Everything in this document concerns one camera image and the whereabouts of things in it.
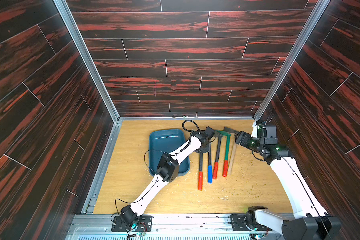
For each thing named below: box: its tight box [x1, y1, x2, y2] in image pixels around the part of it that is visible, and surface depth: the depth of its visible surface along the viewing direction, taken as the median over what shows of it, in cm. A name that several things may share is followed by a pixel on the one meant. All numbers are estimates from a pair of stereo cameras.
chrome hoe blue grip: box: [207, 142, 213, 184], surface depth 92 cm
